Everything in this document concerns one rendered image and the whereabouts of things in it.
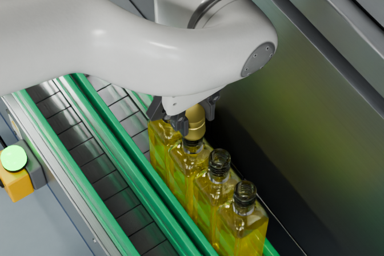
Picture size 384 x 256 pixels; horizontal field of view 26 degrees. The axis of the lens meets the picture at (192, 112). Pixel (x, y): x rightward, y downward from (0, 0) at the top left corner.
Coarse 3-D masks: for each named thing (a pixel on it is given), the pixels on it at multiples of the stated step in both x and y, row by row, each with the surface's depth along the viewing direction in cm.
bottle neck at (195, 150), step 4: (184, 140) 114; (188, 140) 113; (200, 140) 114; (184, 144) 115; (188, 144) 114; (192, 144) 114; (196, 144) 114; (200, 144) 114; (184, 148) 116; (188, 148) 115; (192, 148) 115; (196, 148) 115; (200, 148) 116; (188, 152) 116; (192, 152) 116; (196, 152) 116
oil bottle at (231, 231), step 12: (228, 204) 112; (216, 216) 115; (228, 216) 112; (240, 216) 111; (252, 216) 111; (264, 216) 112; (216, 228) 118; (228, 228) 113; (240, 228) 111; (252, 228) 112; (264, 228) 115; (216, 240) 121; (228, 240) 116; (240, 240) 113; (252, 240) 116; (264, 240) 119; (228, 252) 119; (240, 252) 116; (252, 252) 120
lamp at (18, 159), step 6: (6, 150) 144; (12, 150) 144; (18, 150) 144; (6, 156) 143; (12, 156) 143; (18, 156) 143; (24, 156) 144; (6, 162) 143; (12, 162) 143; (18, 162) 143; (24, 162) 144; (6, 168) 144; (12, 168) 144; (18, 168) 144; (24, 168) 145
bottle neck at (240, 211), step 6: (240, 186) 109; (246, 186) 109; (252, 186) 108; (234, 192) 108; (240, 192) 110; (246, 192) 110; (252, 192) 108; (234, 198) 109; (240, 198) 107; (246, 198) 107; (252, 198) 107; (234, 204) 110; (240, 204) 108; (246, 204) 108; (252, 204) 109; (234, 210) 111; (240, 210) 110; (246, 210) 110; (252, 210) 111
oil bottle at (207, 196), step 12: (204, 168) 116; (204, 180) 114; (228, 180) 114; (240, 180) 115; (204, 192) 115; (216, 192) 114; (228, 192) 114; (204, 204) 117; (216, 204) 114; (204, 216) 121; (204, 228) 124
